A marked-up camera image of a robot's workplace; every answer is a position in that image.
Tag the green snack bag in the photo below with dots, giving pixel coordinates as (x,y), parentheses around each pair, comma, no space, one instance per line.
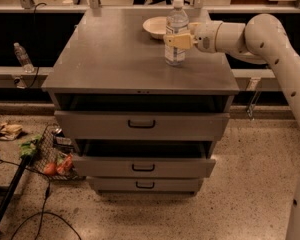
(29,147)

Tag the grey drawer cabinet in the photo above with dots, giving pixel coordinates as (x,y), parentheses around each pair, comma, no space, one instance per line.
(111,64)

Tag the red pepper toy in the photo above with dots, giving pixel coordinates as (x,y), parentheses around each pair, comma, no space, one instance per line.
(64,165)

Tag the bottom grey drawer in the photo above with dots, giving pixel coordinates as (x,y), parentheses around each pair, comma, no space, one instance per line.
(144,184)

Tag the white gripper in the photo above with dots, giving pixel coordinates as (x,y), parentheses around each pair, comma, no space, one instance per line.
(206,37)

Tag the red tomato toy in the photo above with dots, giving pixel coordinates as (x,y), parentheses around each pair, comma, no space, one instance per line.
(50,169)

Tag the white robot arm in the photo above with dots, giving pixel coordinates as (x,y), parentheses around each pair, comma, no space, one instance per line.
(263,40)

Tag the crumpled brown paper bag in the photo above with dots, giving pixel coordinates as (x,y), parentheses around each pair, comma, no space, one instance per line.
(9,132)

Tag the middle grey drawer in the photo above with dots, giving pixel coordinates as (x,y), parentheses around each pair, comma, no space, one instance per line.
(144,159)

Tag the black metal pole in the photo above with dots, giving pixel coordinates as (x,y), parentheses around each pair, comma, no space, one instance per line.
(13,185)

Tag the grey drawer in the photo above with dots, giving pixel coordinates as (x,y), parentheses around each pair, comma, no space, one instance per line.
(144,159)
(142,126)
(144,184)

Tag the small clear bottle on ledge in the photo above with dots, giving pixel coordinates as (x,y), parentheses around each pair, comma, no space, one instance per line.
(23,58)

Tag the white paper bowl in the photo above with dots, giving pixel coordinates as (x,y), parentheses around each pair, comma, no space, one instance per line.
(156,27)

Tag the top grey drawer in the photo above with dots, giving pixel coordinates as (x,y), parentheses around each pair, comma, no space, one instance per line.
(142,126)

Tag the clear plastic water bottle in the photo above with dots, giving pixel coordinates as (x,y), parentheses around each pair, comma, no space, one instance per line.
(176,22)

